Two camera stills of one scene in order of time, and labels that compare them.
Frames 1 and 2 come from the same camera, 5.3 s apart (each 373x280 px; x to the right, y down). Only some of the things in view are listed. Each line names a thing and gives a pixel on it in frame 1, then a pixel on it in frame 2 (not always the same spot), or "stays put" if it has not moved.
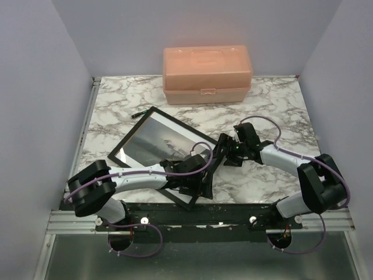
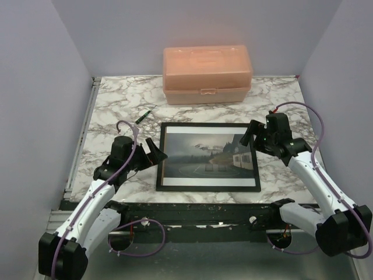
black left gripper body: (194, 186) -> (141, 160)
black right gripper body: (237, 153) -> (264, 141)
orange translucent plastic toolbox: (212, 74) stays put
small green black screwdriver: (139, 114) -> (144, 115)
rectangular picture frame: (158, 136) -> (159, 180)
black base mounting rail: (225, 223) stays put
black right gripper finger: (219, 153) -> (250, 130)
